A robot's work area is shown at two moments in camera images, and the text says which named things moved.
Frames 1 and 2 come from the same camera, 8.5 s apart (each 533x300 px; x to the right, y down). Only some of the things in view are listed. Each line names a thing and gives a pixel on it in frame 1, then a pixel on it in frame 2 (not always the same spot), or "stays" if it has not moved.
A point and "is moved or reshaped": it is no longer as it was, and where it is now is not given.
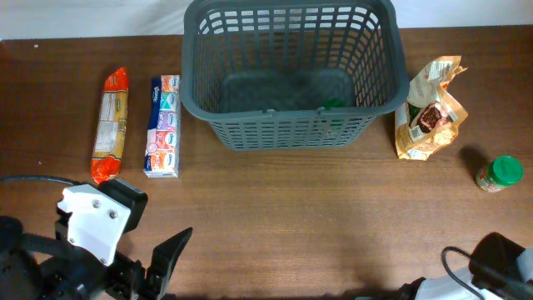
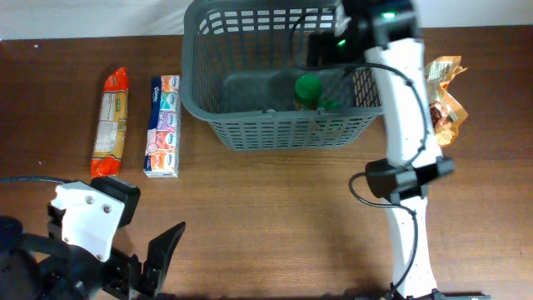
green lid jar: [495, 174] → [307, 90]
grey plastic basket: [292, 74] stays
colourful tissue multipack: [162, 153] stays
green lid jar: [335, 102] is moved or reshaped
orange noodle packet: [111, 127] stays
